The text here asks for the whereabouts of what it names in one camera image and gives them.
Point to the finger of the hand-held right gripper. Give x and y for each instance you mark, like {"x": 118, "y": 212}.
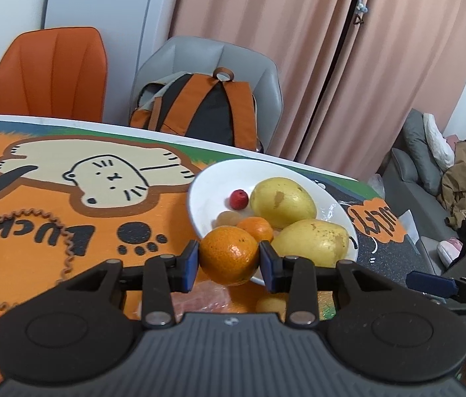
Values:
{"x": 427, "y": 283}

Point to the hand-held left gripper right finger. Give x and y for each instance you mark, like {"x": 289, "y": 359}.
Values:
{"x": 268, "y": 269}

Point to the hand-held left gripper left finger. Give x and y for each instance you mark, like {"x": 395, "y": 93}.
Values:
{"x": 190, "y": 266}

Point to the mandarin orange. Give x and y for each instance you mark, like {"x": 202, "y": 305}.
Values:
{"x": 257, "y": 228}
{"x": 228, "y": 254}

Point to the yellow pear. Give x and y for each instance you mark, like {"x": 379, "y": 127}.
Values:
{"x": 284, "y": 202}
{"x": 311, "y": 244}

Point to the white plate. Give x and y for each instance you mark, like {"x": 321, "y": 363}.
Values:
{"x": 212, "y": 186}

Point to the pink slipper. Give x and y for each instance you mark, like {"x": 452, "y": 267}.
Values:
{"x": 450, "y": 250}

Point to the small light brown fruit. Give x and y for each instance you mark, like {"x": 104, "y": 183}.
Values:
{"x": 226, "y": 219}

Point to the small red fruit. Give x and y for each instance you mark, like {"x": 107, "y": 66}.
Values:
{"x": 239, "y": 199}

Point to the grey sofa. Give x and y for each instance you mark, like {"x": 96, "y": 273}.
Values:
{"x": 406, "y": 182}

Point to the grey pillow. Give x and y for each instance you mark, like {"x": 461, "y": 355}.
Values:
{"x": 417, "y": 144}

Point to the white pillow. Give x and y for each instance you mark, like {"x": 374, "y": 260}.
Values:
{"x": 437, "y": 140}

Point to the cartoon cat table mat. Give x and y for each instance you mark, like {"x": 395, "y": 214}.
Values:
{"x": 51, "y": 231}

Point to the orange and black backpack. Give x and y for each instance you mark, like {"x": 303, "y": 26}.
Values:
{"x": 199, "y": 111}

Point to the grey chair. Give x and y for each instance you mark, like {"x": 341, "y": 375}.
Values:
{"x": 216, "y": 53}

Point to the pink curtain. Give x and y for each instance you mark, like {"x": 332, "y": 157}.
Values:
{"x": 299, "y": 49}

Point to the orange chair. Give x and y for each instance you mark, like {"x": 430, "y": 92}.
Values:
{"x": 51, "y": 74}

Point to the white cabinet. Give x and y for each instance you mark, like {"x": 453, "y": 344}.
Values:
{"x": 113, "y": 4}

